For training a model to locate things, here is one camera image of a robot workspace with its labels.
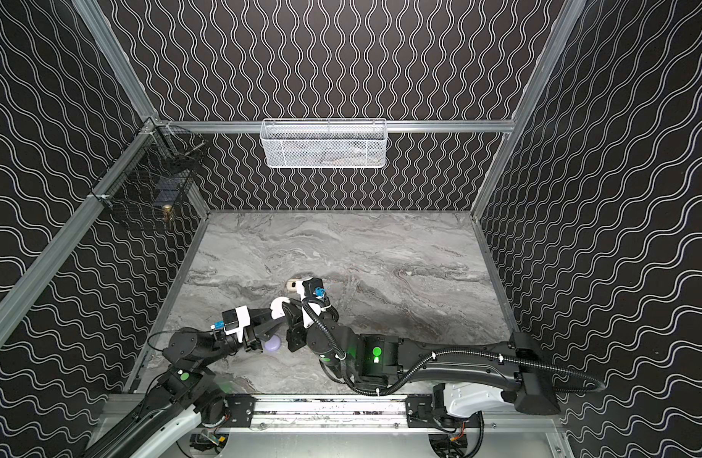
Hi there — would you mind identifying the white round earbud case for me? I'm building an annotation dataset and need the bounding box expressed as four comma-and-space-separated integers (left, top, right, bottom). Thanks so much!
270, 297, 290, 320

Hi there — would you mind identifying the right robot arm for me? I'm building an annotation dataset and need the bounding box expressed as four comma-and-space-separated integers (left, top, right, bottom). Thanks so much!
273, 298, 606, 417

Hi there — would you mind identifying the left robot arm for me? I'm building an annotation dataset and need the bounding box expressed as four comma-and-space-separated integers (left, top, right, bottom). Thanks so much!
82, 306, 303, 457

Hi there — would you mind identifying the purple round earbud case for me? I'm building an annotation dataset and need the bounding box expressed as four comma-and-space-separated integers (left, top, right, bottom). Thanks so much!
263, 335, 282, 352

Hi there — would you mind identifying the brass bell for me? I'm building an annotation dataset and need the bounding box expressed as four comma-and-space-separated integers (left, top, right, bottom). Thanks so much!
162, 204, 173, 221

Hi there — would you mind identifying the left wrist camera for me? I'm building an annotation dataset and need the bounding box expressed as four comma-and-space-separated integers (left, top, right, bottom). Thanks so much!
211, 305, 252, 344

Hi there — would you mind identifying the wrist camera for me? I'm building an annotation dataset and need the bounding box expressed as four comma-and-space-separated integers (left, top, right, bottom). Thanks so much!
297, 277, 331, 328
211, 305, 252, 344

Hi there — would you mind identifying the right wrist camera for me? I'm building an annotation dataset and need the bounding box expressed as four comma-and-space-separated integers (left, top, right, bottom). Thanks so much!
297, 277, 331, 328

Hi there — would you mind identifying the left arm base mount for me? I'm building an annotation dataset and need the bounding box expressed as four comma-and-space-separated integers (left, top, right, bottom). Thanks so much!
215, 394, 257, 429

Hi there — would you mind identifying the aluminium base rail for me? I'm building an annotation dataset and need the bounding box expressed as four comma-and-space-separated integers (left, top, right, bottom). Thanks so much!
98, 392, 564, 434

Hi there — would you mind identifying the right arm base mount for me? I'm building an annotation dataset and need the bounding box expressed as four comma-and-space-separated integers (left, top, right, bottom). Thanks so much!
404, 395, 481, 433

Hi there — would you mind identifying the white wire mesh basket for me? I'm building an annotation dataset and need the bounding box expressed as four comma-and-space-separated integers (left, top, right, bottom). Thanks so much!
259, 118, 389, 169

